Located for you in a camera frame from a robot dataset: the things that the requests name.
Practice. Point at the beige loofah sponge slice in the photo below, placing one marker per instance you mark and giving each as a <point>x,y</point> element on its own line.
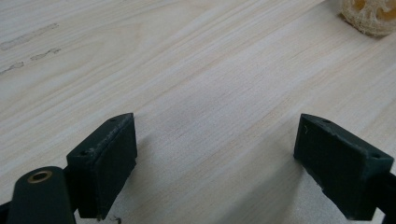
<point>372,15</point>

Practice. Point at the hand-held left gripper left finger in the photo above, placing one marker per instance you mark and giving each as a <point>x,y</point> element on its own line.
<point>102,168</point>

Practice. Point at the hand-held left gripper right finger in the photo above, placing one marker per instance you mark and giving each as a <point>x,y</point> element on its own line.
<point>342,168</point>

